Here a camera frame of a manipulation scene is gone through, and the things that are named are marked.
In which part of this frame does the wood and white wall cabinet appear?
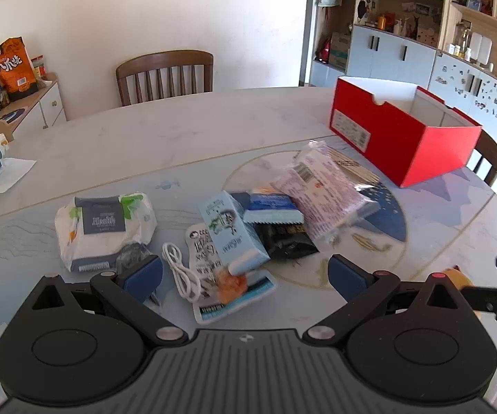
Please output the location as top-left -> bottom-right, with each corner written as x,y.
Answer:
308,0 -> 497,149

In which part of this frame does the small yellow object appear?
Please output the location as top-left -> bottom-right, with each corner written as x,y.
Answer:
442,266 -> 474,293

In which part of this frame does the patterned marble desktop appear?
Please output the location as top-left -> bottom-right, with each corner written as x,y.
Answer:
0,86 -> 497,397

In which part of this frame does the small clear plastic packet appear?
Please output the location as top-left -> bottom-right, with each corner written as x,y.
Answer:
117,241 -> 163,311

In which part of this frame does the white chicken breast packet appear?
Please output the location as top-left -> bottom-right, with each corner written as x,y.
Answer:
185,223 -> 277,325

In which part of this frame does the red bag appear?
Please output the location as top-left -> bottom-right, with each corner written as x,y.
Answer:
315,37 -> 332,63

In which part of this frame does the wooden curved-back chair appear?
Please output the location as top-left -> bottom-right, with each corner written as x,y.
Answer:
468,131 -> 497,187

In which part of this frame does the white charging cable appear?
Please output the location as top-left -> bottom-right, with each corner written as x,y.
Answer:
162,241 -> 203,303

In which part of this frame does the light blue milk carton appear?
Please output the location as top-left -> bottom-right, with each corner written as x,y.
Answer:
198,190 -> 272,276

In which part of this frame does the orange snack bag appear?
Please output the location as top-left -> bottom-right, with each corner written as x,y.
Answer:
0,37 -> 39,102

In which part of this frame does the clear pink snack packet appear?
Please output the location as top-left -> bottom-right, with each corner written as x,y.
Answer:
271,140 -> 381,246

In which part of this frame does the red shoe box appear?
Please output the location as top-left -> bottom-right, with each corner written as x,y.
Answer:
329,75 -> 483,189

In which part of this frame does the cardboard box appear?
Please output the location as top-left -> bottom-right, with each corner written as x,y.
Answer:
330,31 -> 352,70

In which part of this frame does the black snack packet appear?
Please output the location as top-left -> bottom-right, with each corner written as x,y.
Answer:
255,222 -> 320,260

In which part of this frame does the blue snack packet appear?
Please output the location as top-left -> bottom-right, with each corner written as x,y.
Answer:
231,187 -> 304,225

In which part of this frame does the wooden slat-back chair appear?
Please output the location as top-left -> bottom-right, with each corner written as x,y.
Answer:
116,50 -> 215,108

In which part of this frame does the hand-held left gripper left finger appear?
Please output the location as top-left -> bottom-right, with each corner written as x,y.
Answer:
20,255 -> 187,348

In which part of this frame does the white sideboard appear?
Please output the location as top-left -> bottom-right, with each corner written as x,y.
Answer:
0,78 -> 67,139

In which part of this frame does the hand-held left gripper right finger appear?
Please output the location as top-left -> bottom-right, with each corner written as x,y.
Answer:
304,254 -> 476,347

